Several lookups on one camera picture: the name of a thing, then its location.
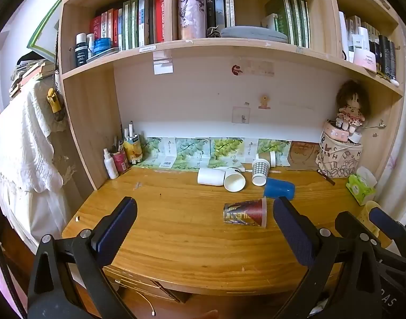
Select grey tray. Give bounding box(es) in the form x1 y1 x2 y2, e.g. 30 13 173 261
86 48 121 62

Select brown pen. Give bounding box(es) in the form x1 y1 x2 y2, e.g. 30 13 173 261
317 169 337 186

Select green framed picture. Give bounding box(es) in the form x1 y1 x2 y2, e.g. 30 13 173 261
26 0 63 63

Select white cosmetic tube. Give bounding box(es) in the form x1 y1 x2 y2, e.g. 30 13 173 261
338 11 350 61

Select white plastic cup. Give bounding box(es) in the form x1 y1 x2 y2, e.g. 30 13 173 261
197 167 226 187

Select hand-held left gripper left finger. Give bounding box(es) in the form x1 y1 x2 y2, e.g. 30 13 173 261
27 196 138 319

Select wooden desk shelf unit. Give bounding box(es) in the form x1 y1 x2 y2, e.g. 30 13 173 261
56 0 406 304

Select row of cosmetic boxes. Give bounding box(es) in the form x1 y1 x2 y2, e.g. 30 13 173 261
344 15 380 45

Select pink white cosmetic bottle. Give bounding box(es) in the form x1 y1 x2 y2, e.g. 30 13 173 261
353 47 378 73

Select letter print fabric basket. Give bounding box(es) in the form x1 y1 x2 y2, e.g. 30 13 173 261
315 131 364 179

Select row of colourful books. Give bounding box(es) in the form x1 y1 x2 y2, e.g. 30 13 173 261
89 0 165 52

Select black bottle white label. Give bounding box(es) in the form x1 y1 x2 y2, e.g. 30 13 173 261
74 33 88 68

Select black cosmetic bottles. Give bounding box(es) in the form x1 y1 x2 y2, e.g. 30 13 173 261
377 34 397 78

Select set of green books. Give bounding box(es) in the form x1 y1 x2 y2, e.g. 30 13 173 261
265 0 312 49

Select blue jar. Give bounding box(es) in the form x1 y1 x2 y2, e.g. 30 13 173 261
93 38 113 56

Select yellow hanging toy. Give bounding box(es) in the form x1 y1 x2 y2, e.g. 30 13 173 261
46 87 63 114

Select grey book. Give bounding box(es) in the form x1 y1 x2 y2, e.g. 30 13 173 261
214 0 225 27

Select yellow cup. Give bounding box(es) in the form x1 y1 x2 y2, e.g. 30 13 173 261
360 200 390 237

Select red container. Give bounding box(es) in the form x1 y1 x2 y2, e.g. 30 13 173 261
111 149 129 174

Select leaf print paper screen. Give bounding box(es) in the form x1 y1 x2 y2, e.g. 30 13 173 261
132 136 291 171

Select plain white paper cup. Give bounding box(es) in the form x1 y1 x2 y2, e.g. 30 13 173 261
223 169 246 192

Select black book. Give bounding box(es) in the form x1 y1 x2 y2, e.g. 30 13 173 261
206 0 217 29

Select white lace cloth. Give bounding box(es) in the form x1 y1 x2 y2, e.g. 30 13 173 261
0 79 78 247

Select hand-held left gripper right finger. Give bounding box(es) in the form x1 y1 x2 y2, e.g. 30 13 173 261
273 196 384 319

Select checkered paper cup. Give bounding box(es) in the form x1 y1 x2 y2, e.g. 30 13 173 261
251 158 271 187

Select brown haired doll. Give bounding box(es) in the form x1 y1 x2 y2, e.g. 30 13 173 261
335 79 370 136

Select blue plastic cup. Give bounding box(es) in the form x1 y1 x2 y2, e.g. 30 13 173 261
263 177 296 201

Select floral print white cylinder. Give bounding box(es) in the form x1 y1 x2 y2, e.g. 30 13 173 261
178 0 207 40

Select pink round box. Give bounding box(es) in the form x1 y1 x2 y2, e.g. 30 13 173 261
323 119 350 144

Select white cable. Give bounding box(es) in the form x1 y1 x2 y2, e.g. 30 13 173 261
136 292 158 316

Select white spray bottle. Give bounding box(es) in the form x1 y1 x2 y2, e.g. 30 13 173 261
103 148 119 179

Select yellow pen holder can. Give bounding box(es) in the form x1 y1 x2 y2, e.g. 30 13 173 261
122 120 144 165

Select clear square sticker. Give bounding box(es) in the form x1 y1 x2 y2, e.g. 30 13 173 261
232 106 249 124

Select red printed paper cup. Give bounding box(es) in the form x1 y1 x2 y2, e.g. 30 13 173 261
223 197 268 228

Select stack of old books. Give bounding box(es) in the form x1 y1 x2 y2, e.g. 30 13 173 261
8 58 59 99

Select green tissue pack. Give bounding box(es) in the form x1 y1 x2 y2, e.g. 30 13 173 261
345 166 378 206

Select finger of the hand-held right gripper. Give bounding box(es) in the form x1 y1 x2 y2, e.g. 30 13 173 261
368 207 406 262
335 211 387 250

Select small white box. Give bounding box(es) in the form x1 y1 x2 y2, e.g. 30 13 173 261
261 13 279 31

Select brown cardboard sheet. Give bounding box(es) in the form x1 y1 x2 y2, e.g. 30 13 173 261
287 140 321 171

